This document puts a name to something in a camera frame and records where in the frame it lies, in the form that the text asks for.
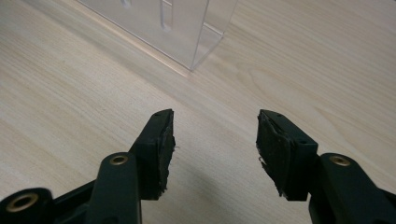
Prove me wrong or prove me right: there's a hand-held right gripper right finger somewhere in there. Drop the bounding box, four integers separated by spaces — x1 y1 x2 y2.
255 108 319 202

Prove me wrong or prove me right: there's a clear acrylic holder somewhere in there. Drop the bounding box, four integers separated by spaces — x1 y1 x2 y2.
76 0 239 72

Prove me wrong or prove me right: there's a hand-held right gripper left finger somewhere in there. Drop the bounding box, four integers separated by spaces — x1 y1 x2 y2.
128 108 177 201

